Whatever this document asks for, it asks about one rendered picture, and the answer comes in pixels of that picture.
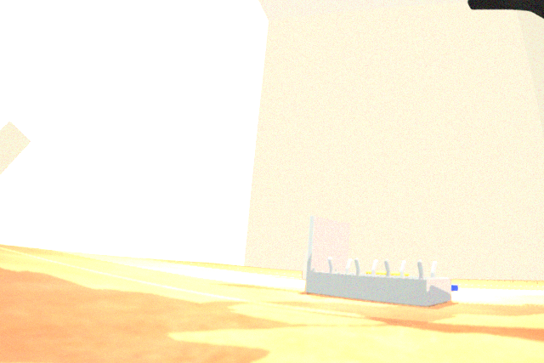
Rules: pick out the white dish rack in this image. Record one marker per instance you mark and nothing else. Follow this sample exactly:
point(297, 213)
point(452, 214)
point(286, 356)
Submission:
point(328, 271)

